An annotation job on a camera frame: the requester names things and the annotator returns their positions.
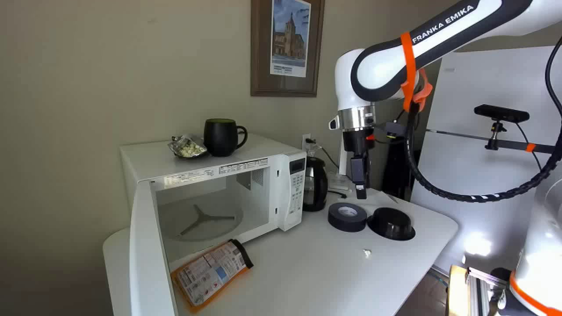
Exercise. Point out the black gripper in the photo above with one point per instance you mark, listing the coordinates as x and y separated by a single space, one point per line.
357 155

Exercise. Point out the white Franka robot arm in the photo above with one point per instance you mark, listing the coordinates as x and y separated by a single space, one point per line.
380 70

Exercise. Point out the white microwave oven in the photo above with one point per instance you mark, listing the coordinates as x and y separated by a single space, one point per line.
257 158

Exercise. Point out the white microwave door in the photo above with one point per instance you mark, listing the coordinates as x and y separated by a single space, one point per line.
150 256

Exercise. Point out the black tape roll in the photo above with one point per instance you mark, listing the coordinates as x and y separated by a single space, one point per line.
346 216

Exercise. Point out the tall black container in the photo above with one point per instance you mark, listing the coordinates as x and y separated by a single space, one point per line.
397 169

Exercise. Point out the glass electric kettle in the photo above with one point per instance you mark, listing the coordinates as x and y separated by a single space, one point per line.
315 184

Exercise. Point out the small white scrap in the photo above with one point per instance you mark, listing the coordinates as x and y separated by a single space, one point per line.
367 253

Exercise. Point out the black mug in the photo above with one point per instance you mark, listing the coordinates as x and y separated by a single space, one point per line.
222 137

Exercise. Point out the white board panel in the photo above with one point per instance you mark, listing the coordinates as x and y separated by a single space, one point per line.
475 88

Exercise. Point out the brown framed picture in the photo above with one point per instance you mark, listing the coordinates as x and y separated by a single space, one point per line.
290 41

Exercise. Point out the crumpled foil wrapper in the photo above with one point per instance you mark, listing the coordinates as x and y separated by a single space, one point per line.
187 148

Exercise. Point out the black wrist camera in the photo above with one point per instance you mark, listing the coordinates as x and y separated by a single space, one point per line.
390 132

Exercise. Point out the black camera boom stand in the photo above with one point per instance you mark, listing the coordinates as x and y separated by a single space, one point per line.
503 142

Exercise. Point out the black stereo camera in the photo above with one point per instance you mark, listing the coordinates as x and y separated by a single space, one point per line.
501 113

